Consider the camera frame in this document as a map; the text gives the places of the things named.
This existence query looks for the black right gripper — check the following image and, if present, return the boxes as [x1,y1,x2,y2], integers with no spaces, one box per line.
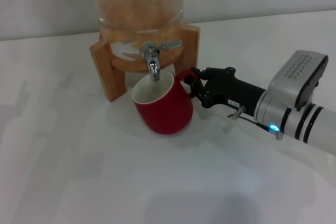
[183,66,267,119]

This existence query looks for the red ceramic cup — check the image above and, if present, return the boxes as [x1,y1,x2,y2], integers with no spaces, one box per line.
[132,69,196,136]

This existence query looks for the chrome faucet with lever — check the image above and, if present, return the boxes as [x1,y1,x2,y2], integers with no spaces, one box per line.
[140,39,183,81]

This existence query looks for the wooden dispenser stand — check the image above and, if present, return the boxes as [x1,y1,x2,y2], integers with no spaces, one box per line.
[89,23,201,103]

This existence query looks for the clear glass dispenser jar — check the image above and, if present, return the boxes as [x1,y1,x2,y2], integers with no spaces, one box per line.
[88,0,184,62]

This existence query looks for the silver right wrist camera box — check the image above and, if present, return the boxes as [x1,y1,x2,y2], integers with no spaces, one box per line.
[267,49,329,112]

